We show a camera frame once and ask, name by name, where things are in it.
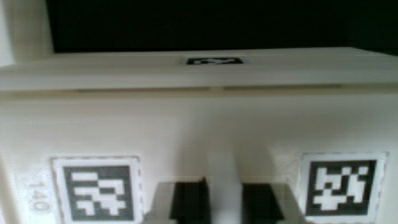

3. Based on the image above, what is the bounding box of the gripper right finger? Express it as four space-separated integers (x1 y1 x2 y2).
242 183 308 224

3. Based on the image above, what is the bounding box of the white cabinet body box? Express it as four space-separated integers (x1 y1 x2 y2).
0 0 54 67

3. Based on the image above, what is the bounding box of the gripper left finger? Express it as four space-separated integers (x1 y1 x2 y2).
144 178 212 224

